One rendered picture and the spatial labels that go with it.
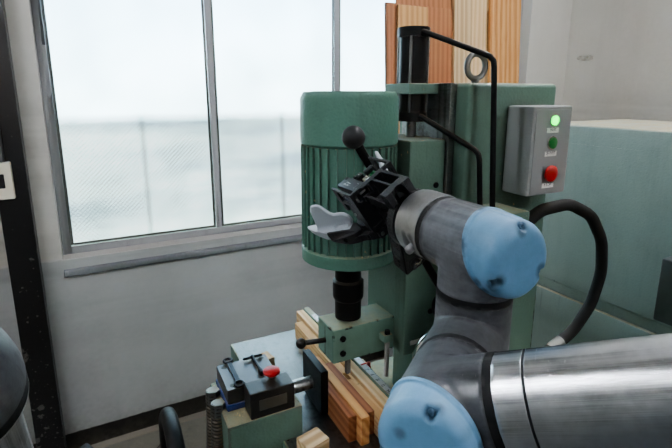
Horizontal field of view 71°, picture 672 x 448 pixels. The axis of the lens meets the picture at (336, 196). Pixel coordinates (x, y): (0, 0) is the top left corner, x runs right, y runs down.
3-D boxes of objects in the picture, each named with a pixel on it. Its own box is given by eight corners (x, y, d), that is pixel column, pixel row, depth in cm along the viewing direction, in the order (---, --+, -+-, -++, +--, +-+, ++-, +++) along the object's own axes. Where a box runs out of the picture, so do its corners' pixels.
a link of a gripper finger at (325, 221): (292, 203, 69) (343, 189, 64) (313, 232, 72) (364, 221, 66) (283, 217, 67) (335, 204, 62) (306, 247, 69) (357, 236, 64)
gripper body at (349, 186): (368, 153, 64) (422, 166, 54) (397, 200, 68) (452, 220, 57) (327, 189, 62) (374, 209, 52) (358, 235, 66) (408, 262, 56)
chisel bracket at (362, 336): (317, 354, 96) (317, 315, 94) (376, 338, 102) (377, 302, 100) (333, 373, 89) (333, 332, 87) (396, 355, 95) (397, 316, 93)
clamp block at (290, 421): (211, 422, 93) (209, 381, 91) (277, 403, 98) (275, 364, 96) (230, 476, 80) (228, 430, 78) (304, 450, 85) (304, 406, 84)
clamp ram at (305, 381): (275, 397, 95) (274, 357, 93) (309, 387, 98) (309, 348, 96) (292, 425, 87) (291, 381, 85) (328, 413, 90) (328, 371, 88)
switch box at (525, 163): (501, 191, 90) (507, 105, 86) (538, 186, 94) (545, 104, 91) (527, 197, 84) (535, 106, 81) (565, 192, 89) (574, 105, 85)
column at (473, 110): (389, 383, 116) (398, 84, 101) (460, 361, 126) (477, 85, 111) (449, 442, 97) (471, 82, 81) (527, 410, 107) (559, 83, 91)
